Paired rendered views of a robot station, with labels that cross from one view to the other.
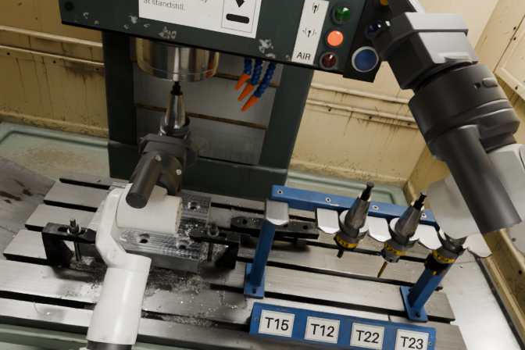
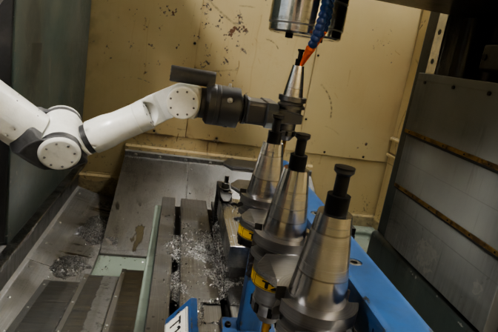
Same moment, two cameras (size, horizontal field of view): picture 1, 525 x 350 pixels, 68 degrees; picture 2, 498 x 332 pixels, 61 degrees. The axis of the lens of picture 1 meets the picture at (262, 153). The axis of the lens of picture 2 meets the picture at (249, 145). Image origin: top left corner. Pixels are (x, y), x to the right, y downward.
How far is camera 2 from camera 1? 0.97 m
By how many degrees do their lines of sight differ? 78
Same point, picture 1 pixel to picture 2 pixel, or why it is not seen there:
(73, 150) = not seen: hidden behind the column
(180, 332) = (160, 277)
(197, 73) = (281, 20)
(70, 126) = not seen: hidden behind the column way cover
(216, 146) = (442, 270)
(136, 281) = (124, 112)
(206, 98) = (448, 188)
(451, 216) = not seen: outside the picture
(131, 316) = (101, 122)
